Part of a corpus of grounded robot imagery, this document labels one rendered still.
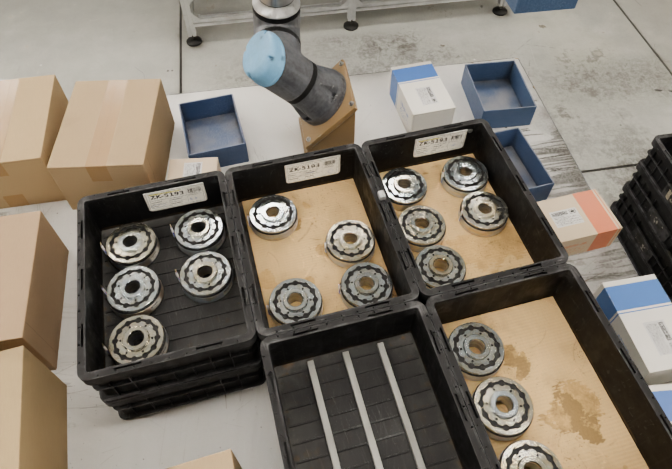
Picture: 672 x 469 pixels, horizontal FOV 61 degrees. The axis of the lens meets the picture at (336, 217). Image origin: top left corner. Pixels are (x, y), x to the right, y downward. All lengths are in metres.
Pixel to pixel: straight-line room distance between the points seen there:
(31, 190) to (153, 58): 1.66
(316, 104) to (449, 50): 1.75
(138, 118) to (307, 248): 0.56
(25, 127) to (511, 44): 2.38
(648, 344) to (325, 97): 0.88
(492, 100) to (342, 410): 1.05
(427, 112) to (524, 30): 1.83
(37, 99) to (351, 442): 1.13
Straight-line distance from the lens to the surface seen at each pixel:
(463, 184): 1.30
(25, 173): 1.53
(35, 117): 1.59
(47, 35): 3.48
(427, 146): 1.32
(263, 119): 1.65
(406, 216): 1.22
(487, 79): 1.81
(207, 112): 1.66
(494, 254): 1.24
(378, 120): 1.64
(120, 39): 3.30
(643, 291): 1.35
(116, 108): 1.53
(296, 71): 1.36
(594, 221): 1.44
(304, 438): 1.04
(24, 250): 1.32
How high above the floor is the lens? 1.83
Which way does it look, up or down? 54 degrees down
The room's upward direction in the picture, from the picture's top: straight up
